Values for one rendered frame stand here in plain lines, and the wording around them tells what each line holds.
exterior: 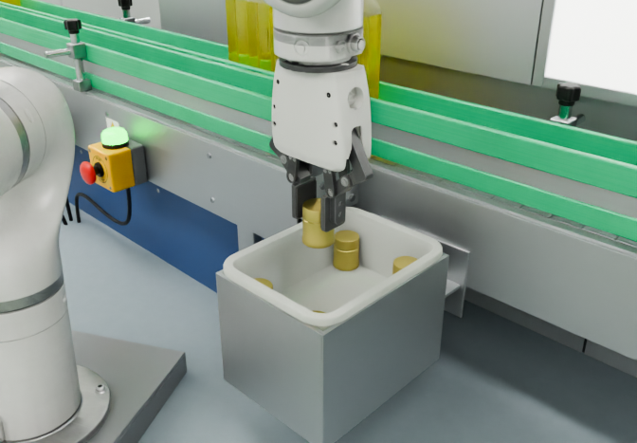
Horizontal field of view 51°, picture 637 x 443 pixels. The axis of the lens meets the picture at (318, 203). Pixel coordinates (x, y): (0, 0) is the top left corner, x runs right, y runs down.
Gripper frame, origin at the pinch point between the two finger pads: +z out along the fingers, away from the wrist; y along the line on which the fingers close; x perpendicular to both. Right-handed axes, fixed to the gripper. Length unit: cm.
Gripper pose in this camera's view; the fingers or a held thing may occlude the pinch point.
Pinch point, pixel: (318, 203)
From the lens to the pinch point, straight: 70.0
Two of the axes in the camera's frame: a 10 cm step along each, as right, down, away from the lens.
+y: -7.3, -3.0, 6.2
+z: 0.0, 9.0, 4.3
